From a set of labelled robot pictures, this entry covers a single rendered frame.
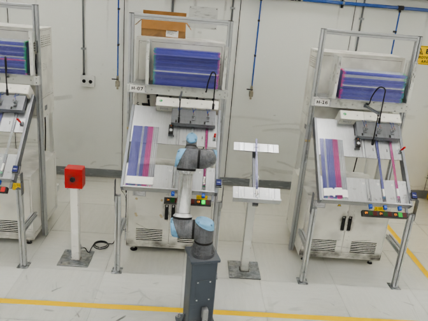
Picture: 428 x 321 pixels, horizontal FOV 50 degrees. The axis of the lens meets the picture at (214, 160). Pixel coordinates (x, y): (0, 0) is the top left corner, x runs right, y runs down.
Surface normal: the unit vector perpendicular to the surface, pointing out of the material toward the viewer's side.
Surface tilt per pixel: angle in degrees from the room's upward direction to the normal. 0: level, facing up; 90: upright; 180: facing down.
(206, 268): 90
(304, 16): 90
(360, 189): 44
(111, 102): 90
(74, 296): 0
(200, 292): 90
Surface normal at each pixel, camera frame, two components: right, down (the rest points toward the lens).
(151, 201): 0.02, 0.33
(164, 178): 0.07, -0.45
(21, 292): 0.08, -0.94
